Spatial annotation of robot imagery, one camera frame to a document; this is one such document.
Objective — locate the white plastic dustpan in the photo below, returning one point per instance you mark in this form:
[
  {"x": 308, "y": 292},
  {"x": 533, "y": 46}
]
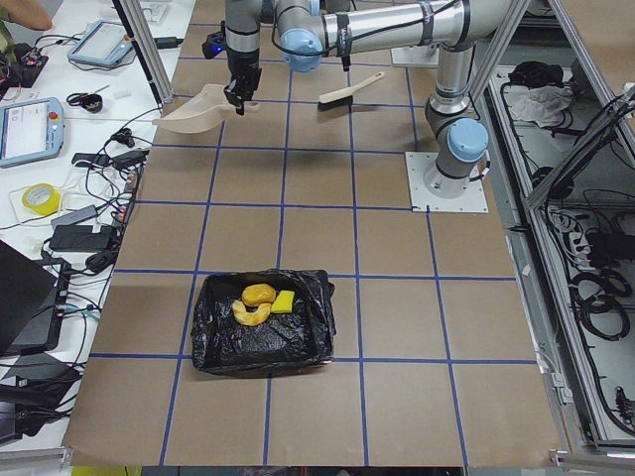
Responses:
[{"x": 203, "y": 112}]

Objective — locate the orange bread roll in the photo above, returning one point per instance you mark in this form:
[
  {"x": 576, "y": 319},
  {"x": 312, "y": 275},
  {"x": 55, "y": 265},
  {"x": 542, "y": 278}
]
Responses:
[{"x": 257, "y": 294}]

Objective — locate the black power adapter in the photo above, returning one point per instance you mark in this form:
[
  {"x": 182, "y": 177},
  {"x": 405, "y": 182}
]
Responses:
[{"x": 80, "y": 238}]

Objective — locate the teach pendant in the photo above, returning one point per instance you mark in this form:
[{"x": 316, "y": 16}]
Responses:
[
  {"x": 104, "y": 45},
  {"x": 31, "y": 131}
]

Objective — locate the yellow tape roll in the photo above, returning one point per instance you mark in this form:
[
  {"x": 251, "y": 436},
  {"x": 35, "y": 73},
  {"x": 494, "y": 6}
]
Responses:
[{"x": 42, "y": 198}]

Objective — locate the white hand brush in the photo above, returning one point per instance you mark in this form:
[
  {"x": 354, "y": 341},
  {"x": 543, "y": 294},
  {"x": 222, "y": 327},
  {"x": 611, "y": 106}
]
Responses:
[{"x": 344, "y": 96}]

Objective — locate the white crumpled cloth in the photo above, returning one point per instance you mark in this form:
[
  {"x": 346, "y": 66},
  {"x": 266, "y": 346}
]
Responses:
[{"x": 543, "y": 106}]

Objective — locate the near teach pendant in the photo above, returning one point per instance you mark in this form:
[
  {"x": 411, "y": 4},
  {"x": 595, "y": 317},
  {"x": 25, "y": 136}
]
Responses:
[{"x": 31, "y": 131}]

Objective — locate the aluminium frame post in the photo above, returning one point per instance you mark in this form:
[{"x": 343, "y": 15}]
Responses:
[{"x": 133, "y": 19}]

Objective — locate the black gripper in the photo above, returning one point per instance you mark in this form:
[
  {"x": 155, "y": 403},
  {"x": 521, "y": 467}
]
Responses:
[{"x": 242, "y": 63}]

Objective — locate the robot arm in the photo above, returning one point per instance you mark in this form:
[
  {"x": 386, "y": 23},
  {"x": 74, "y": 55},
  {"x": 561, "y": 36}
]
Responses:
[
  {"x": 258, "y": 35},
  {"x": 455, "y": 26}
]

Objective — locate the black laptop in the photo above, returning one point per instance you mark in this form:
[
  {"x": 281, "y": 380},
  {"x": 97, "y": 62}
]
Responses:
[{"x": 33, "y": 294}]

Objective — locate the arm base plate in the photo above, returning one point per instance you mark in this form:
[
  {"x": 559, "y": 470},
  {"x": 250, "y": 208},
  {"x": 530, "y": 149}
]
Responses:
[{"x": 430, "y": 191}]

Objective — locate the yellow sponge piece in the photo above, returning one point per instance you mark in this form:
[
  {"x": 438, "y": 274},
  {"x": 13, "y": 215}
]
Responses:
[{"x": 283, "y": 302}]

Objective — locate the black lined trash bin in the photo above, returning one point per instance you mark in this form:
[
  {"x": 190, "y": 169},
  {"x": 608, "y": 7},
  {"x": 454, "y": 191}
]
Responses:
[{"x": 300, "y": 338}]

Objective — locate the far teach pendant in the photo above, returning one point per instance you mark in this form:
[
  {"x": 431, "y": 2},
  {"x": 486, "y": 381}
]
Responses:
[{"x": 104, "y": 45}]

